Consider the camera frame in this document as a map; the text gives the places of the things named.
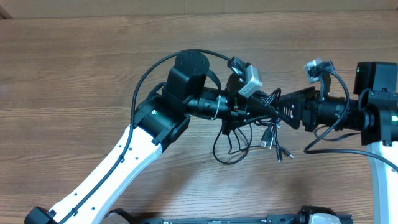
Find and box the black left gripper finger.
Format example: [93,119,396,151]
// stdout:
[245,115,282,126]
[247,95,277,115]

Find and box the grey plug braided cable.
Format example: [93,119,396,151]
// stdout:
[269,118,279,150]

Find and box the thin black USB-C cable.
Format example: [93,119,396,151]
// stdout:
[212,124,253,165]

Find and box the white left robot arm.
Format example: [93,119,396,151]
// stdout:
[25,49,278,223]

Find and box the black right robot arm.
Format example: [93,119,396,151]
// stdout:
[273,60,397,223]

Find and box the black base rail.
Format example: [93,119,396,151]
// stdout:
[105,205,354,224]

